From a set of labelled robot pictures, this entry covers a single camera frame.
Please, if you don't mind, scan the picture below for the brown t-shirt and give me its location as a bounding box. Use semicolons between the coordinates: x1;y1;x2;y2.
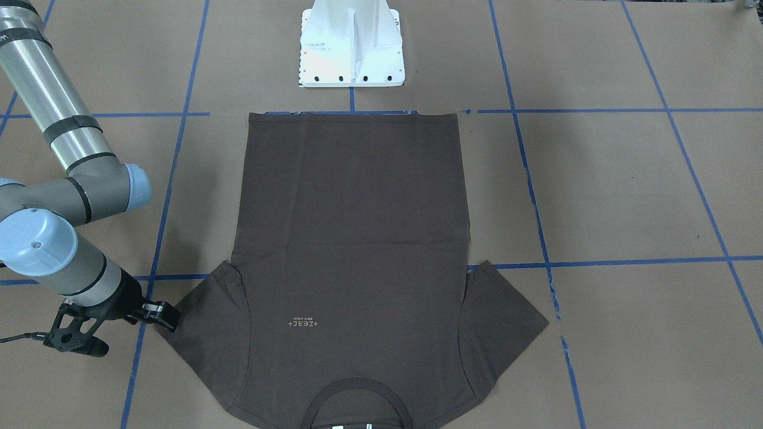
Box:
164;113;548;428

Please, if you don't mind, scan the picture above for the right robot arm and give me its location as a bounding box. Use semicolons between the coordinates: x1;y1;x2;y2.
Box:
1;1;179;329

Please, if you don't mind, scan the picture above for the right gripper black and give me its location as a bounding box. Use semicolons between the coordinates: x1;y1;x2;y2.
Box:
95;269;181;333

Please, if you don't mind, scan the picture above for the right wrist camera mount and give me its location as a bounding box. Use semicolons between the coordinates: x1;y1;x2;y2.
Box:
43;300;109;358

